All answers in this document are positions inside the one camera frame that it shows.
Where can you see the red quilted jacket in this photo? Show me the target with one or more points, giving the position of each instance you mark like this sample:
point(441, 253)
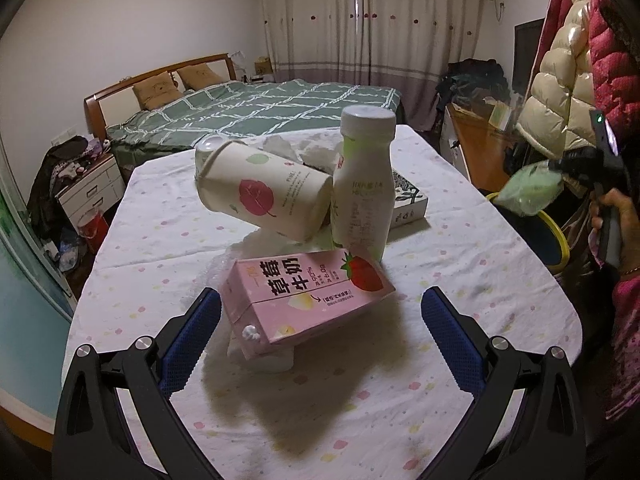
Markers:
point(615, 71)

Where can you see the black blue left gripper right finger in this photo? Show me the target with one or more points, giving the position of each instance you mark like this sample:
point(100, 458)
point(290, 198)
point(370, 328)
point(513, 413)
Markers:
point(525, 419)

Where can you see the red bucket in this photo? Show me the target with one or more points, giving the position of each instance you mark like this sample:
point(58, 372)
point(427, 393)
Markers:
point(93, 227)

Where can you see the wooden headboard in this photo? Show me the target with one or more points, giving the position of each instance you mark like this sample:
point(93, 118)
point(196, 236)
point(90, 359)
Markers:
point(117, 102)

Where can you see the yellow rimmed trash bin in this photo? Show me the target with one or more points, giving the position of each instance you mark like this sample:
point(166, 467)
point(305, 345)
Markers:
point(541, 234)

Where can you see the bed with green plaid quilt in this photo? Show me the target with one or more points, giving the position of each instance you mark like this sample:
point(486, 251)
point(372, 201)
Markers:
point(235, 111)

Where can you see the dark clothes pile on nightstand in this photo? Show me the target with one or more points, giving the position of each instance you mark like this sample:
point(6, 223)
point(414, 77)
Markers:
point(61, 166)

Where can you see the black tv monitor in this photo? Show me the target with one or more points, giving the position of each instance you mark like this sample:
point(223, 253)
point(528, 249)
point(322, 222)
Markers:
point(526, 40)

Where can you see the pink strawberry milk carton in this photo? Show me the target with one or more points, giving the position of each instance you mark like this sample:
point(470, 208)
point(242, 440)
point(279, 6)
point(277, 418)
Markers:
point(278, 302)

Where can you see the white box with floral print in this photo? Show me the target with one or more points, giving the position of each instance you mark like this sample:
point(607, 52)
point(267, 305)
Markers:
point(410, 202)

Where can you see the dark clothes pile by curtain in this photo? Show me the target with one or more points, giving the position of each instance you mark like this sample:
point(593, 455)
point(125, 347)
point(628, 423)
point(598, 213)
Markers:
point(474, 85)

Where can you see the cream puffer jacket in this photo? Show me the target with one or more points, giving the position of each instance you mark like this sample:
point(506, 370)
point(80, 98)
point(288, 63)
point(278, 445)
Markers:
point(555, 115)

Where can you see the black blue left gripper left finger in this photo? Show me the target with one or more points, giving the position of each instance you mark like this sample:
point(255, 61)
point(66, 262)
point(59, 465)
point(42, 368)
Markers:
point(92, 439)

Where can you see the brown pillow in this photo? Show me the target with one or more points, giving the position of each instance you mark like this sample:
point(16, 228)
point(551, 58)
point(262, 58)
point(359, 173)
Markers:
point(156, 91)
point(198, 77)

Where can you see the white dotted tablecloth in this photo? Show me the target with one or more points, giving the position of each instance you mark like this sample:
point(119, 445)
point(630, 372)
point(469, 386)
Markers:
point(373, 399)

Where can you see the white nightstand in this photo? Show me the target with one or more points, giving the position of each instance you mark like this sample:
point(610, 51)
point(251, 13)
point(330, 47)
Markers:
point(99, 188)

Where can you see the wooden desk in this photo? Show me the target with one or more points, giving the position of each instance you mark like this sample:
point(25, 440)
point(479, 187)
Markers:
point(475, 148)

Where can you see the green bag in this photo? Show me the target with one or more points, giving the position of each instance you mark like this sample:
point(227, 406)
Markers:
point(531, 189)

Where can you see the person's right hand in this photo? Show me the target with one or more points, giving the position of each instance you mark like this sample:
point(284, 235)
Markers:
point(629, 225)

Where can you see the white milk bottle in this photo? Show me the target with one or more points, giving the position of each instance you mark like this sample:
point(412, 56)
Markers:
point(363, 192)

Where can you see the brown right pillow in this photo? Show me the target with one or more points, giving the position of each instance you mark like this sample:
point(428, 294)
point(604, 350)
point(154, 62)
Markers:
point(198, 77)

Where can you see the cream paper cup leaf print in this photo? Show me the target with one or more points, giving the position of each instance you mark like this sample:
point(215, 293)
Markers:
point(263, 189)

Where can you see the white tissue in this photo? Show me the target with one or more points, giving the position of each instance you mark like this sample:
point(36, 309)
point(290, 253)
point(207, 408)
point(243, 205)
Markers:
point(316, 148)

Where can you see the striped beige curtain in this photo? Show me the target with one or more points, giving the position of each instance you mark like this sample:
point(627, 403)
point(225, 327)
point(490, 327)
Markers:
point(402, 44)

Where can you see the brown left pillow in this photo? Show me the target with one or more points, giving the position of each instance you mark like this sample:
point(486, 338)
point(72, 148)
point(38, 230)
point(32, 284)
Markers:
point(156, 91)

